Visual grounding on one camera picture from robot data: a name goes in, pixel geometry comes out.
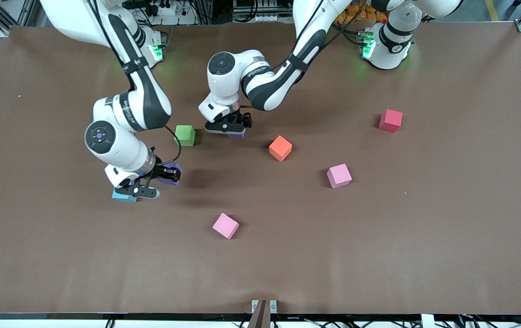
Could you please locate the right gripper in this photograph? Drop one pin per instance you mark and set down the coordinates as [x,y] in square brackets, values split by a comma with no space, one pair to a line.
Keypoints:
[163,172]

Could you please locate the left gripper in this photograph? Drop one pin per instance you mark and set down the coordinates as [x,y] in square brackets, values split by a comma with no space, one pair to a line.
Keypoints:
[241,119]

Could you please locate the purple foam block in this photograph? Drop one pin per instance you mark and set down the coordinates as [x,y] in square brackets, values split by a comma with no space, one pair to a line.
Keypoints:
[169,183]
[236,135]

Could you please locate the green foam block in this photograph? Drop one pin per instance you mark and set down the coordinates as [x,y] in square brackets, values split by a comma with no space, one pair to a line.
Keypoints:
[185,135]

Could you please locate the orange foam block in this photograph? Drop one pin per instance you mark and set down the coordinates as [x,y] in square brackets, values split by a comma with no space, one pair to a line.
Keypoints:
[280,148]

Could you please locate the pink foam block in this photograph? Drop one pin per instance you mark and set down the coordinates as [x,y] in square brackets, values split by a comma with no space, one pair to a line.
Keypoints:
[225,225]
[339,175]

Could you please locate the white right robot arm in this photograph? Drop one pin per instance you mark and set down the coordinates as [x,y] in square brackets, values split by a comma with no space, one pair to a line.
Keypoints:
[151,100]

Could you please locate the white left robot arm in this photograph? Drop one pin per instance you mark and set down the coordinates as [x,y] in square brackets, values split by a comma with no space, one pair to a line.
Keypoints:
[269,86]

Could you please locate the blue foam block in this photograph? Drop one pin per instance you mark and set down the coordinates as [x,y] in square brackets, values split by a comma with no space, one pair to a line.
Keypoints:
[121,198]

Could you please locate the white electronics box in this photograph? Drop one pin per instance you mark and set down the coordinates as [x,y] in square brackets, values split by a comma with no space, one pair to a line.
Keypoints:
[260,16]

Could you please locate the paper table cover sheet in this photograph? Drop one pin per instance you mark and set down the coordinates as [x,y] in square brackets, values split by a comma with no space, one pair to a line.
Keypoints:
[260,264]

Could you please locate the white power strip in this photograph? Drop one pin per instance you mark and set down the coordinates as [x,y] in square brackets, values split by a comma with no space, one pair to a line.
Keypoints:
[166,9]

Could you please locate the red foam block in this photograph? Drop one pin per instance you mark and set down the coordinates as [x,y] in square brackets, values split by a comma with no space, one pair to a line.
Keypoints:
[390,120]

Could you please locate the orange mesh bag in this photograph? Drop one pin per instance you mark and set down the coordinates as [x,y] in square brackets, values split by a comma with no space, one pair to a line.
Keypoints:
[370,13]

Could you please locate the metal table edge bracket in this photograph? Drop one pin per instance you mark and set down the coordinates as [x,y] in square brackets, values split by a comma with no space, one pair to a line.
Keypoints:
[263,312]

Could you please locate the small white bracket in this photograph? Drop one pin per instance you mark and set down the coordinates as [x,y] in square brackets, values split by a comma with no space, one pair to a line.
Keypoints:
[427,321]

